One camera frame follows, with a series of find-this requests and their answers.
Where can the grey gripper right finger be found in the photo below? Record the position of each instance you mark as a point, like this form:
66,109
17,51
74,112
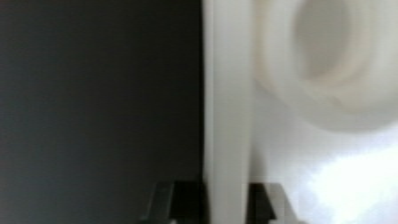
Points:
269,206

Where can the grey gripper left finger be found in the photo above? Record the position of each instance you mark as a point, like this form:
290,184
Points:
178,204

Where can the white square table top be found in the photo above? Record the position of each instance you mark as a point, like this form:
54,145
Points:
301,69

